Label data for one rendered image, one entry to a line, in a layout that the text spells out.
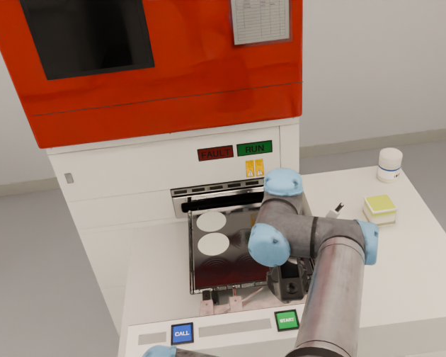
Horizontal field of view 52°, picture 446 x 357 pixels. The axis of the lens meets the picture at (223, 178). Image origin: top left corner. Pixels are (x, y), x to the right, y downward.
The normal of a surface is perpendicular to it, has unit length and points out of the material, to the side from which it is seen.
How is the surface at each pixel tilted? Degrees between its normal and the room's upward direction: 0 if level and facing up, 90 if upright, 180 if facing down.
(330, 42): 90
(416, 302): 0
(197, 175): 90
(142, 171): 90
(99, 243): 90
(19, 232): 0
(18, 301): 0
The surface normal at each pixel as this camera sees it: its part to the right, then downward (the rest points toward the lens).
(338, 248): -0.14, -0.92
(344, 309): 0.39, -0.78
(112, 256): 0.07, 0.59
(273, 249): -0.29, 0.59
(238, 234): -0.10, -0.80
